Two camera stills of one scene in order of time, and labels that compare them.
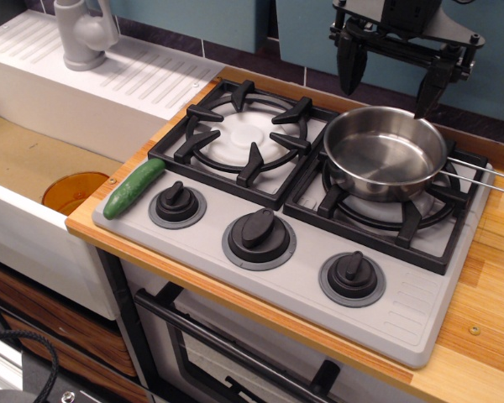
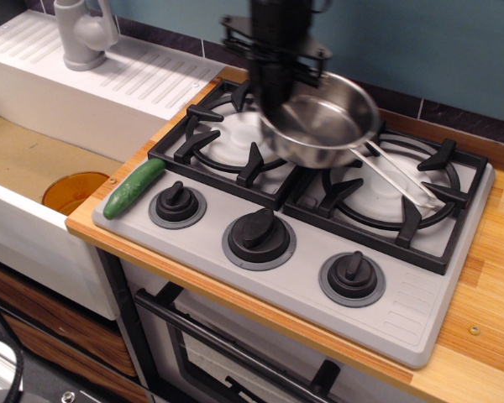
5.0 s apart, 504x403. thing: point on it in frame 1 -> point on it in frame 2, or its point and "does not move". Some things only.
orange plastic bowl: x=67 y=192 does not move
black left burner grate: x=250 y=138 does not move
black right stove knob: x=353 y=280 does not move
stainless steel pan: x=384 y=154 -> x=328 y=124
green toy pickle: x=134 y=185 does not move
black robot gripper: x=416 y=28 -> x=279 y=35
